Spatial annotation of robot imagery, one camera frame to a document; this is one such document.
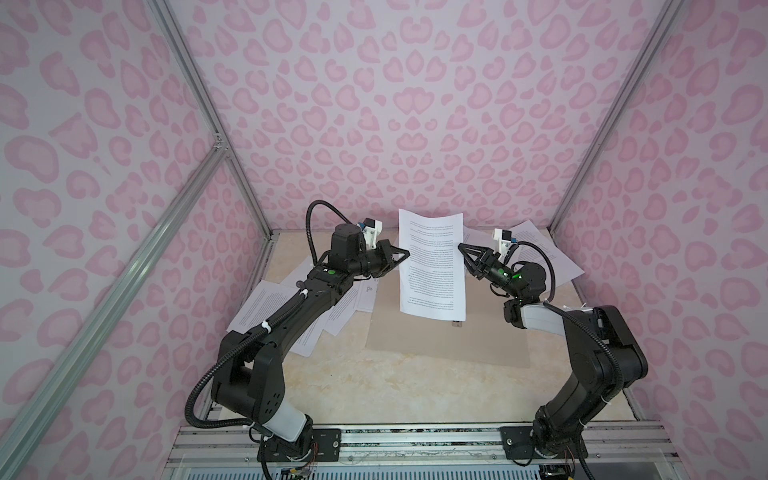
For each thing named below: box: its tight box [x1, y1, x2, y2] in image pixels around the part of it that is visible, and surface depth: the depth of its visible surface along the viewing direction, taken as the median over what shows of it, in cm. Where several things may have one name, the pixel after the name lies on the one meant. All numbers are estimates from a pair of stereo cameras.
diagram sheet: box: [356, 277, 379, 312], surface depth 103 cm
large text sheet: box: [398, 209, 466, 321], surface depth 83 cm
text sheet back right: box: [511, 220, 585, 290], surface depth 114 cm
